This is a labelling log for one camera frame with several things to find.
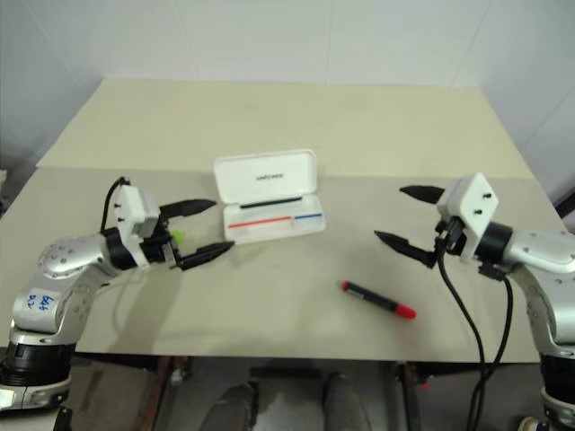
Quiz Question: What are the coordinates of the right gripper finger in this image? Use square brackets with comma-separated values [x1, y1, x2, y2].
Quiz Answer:
[399, 184, 447, 207]
[373, 230, 439, 270]

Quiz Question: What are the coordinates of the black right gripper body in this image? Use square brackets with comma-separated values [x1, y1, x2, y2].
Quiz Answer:
[433, 215, 467, 259]

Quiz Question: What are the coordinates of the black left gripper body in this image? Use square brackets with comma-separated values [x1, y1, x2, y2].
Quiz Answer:
[140, 218, 182, 270]

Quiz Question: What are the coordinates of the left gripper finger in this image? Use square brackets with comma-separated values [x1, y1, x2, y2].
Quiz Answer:
[158, 198, 217, 225]
[172, 241, 236, 272]

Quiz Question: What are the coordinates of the black pen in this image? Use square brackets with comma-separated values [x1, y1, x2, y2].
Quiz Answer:
[239, 193, 302, 211]

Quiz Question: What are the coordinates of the white open pencil case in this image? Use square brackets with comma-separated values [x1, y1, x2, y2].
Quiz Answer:
[211, 148, 328, 246]

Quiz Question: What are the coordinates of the black marker with red caps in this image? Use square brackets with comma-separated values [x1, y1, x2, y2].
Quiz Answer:
[338, 279, 418, 321]

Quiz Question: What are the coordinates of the ruler with red blue edge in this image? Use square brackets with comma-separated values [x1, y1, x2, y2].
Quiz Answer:
[226, 212, 325, 230]

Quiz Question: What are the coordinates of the metal table leg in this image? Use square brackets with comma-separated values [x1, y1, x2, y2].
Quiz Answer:
[150, 356, 192, 431]
[394, 361, 433, 431]

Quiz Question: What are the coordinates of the grey rounded shape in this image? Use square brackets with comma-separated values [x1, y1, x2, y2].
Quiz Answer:
[209, 381, 261, 431]

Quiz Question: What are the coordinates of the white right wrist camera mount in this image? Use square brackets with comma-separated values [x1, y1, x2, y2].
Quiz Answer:
[436, 172, 501, 264]

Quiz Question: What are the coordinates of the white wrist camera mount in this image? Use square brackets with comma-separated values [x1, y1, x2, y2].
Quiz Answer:
[436, 172, 501, 264]
[114, 185, 162, 271]

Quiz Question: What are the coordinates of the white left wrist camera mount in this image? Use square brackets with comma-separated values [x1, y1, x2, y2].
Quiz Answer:
[114, 185, 162, 271]

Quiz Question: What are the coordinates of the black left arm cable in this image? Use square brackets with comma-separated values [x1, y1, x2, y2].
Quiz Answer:
[100, 176, 132, 235]

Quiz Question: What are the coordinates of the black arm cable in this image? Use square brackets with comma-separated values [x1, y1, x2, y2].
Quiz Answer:
[100, 176, 132, 235]
[435, 226, 516, 431]

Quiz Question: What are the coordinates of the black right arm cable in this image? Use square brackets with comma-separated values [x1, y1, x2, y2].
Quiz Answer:
[435, 226, 516, 431]

